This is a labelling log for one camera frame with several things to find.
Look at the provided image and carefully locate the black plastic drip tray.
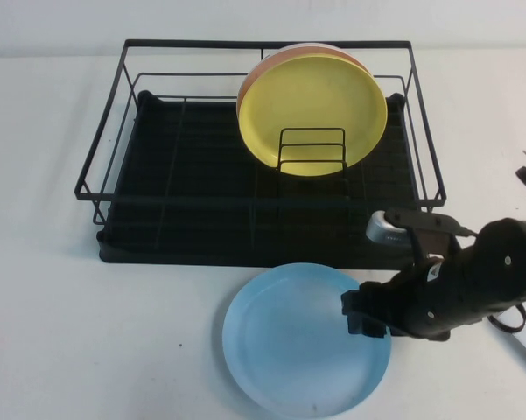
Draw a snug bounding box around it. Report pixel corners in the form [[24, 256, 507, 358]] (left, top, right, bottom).
[[95, 89, 435, 272]]

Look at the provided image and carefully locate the black wire dish rack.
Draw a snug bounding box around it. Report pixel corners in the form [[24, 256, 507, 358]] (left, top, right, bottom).
[[73, 39, 447, 229]]

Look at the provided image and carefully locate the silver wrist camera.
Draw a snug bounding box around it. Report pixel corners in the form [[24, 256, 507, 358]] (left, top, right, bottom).
[[364, 210, 417, 251]]

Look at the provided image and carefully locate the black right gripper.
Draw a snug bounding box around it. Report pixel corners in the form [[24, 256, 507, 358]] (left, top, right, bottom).
[[340, 256, 457, 343]]

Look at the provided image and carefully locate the yellow plate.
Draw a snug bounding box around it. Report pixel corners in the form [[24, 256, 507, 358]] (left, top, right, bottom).
[[237, 55, 389, 178]]

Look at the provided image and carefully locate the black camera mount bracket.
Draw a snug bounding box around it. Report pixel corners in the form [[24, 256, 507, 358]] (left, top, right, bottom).
[[383, 208, 466, 266]]

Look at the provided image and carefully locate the white plate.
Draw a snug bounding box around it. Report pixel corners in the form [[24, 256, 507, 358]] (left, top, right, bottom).
[[262, 42, 352, 56]]

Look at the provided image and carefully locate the orange plate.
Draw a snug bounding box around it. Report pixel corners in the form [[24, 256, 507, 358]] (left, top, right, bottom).
[[235, 45, 371, 107]]

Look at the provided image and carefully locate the light blue plate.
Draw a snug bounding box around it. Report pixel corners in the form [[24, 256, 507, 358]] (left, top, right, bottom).
[[221, 261, 395, 419]]

